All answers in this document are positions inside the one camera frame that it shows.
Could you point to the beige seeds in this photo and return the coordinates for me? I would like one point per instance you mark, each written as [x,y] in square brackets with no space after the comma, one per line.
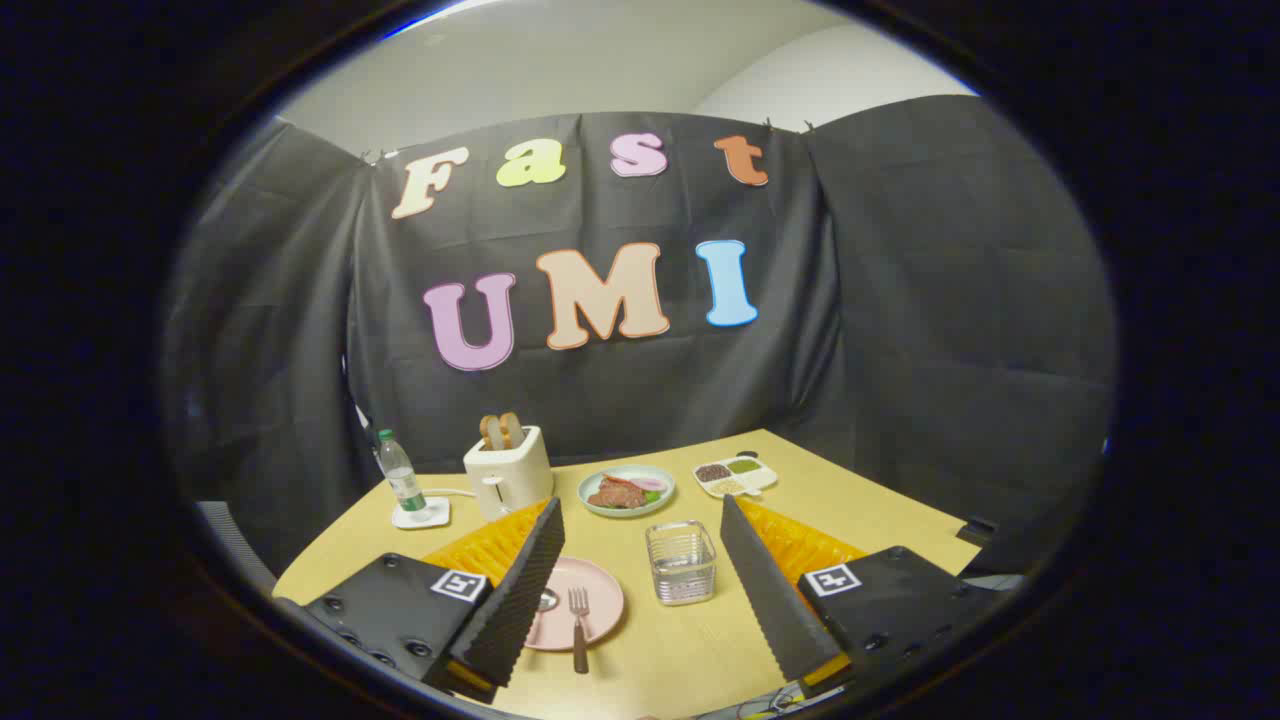
[727,488]

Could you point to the dark brown seeds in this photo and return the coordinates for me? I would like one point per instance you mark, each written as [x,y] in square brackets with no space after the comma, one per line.
[713,472]

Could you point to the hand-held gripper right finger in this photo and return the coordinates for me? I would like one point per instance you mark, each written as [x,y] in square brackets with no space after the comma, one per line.
[765,590]

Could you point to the white square coaster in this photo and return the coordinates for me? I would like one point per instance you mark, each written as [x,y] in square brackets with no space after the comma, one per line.
[437,515]

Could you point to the brown meat slices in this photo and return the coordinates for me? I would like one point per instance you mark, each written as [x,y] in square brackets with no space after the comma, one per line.
[620,495]

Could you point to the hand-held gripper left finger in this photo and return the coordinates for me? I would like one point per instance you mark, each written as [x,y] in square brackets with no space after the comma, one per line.
[515,600]

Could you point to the white divided condiment dish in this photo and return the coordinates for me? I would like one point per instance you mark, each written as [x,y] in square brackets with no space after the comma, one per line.
[760,478]

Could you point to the clear plastic water bottle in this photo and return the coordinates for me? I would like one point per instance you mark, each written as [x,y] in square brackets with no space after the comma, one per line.
[402,480]

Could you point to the grey mesh chair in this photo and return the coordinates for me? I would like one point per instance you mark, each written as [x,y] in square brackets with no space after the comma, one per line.
[235,545]

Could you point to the light green plate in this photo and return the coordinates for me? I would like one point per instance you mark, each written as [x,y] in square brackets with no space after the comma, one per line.
[590,488]

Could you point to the toasted bread slice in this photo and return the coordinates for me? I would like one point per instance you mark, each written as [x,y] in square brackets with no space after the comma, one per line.
[512,428]
[491,432]

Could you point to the pink plate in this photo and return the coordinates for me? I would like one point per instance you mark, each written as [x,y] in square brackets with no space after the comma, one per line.
[600,590]

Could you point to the black chair armrest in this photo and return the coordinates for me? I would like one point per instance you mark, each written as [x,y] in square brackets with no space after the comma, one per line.
[976,531]

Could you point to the green powder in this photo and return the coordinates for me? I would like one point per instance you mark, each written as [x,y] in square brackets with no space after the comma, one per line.
[744,466]

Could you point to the black backdrop cloth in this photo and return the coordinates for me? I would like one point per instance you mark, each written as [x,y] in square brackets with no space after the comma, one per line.
[900,300]

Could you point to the cream white toaster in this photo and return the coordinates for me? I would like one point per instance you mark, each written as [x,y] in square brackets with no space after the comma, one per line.
[515,470]

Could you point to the pink onion slice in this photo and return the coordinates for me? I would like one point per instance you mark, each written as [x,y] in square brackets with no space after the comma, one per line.
[650,483]

